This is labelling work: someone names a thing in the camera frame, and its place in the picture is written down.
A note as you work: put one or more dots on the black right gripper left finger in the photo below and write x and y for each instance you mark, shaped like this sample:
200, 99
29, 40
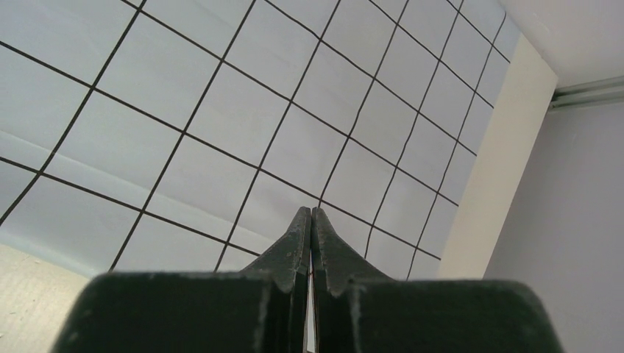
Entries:
261, 308

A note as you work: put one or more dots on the white checked tablecloth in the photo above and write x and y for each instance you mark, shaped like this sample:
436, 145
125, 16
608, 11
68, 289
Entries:
184, 135

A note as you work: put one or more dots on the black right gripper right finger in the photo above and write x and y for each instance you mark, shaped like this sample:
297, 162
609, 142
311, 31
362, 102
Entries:
360, 309

